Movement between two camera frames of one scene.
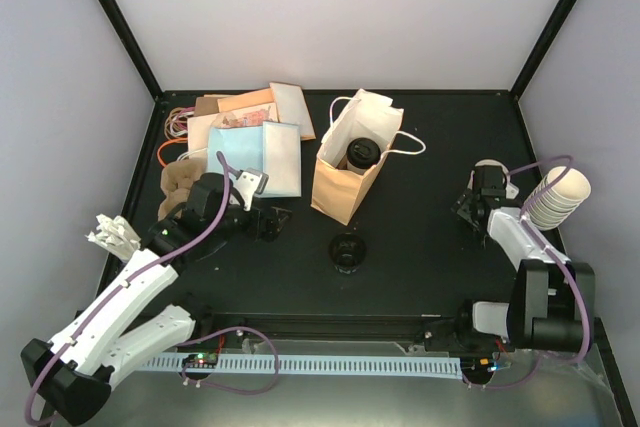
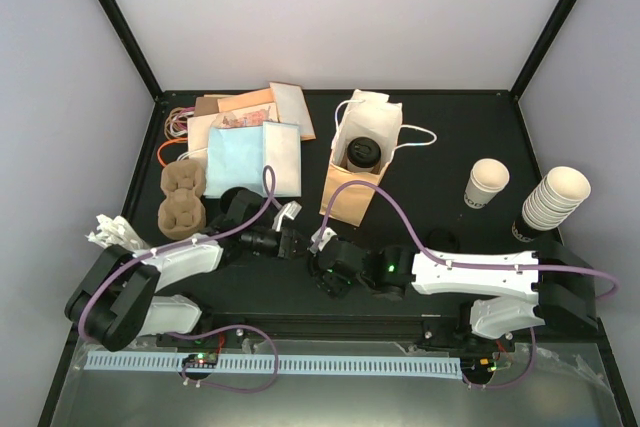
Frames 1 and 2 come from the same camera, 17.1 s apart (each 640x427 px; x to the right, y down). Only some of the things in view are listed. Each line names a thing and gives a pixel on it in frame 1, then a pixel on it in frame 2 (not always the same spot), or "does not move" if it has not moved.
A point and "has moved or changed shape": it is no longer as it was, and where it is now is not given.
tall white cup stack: x=559 y=202 does not move
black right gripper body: x=464 y=210 → x=328 y=284
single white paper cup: x=360 y=170 does not move
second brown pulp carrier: x=176 y=181 does not move
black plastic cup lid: x=363 y=152 does not move
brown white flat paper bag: x=292 y=108 does not move
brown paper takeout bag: x=337 y=192 has moved or changed shape
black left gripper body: x=266 y=233 → x=287 y=237
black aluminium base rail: x=323 y=326 does not move
